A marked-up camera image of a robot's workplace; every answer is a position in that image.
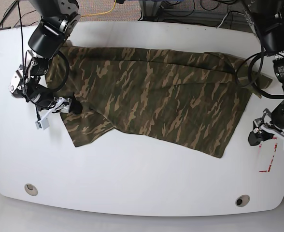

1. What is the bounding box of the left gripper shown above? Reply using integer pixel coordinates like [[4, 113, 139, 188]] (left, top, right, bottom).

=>
[[248, 108, 284, 146]]

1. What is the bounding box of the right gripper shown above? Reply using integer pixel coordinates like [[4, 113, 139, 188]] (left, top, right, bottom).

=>
[[44, 97, 83, 117]]

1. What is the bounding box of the camouflage t-shirt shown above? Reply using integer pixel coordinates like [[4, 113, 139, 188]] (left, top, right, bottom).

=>
[[45, 46, 272, 158]]

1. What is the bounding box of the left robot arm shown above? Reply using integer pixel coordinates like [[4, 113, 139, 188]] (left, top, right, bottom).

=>
[[241, 0, 284, 146]]

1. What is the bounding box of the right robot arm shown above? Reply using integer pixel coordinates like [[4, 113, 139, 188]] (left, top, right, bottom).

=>
[[9, 0, 82, 115]]

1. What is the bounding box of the red tape marking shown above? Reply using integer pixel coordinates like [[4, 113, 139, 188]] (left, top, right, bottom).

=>
[[256, 137, 278, 173]]

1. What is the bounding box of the grey metal stand base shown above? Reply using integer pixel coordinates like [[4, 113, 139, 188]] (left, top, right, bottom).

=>
[[138, 0, 169, 22]]

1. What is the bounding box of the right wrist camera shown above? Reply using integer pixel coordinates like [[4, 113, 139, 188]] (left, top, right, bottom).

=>
[[35, 118, 50, 130]]

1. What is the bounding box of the right table cable grommet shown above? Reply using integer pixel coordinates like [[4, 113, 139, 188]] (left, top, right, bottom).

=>
[[235, 195, 250, 207]]

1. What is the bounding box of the table cable grommet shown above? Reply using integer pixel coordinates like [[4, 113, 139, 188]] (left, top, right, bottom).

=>
[[235, 195, 250, 207], [24, 184, 38, 196]]

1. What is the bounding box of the left table cable grommet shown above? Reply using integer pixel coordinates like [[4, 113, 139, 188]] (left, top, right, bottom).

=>
[[24, 184, 38, 196]]

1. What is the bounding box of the yellow cable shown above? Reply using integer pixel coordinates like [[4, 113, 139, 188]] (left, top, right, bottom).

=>
[[81, 0, 116, 18]]

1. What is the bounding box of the black floor cables left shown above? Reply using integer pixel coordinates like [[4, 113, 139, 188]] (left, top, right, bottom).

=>
[[0, 0, 41, 32]]

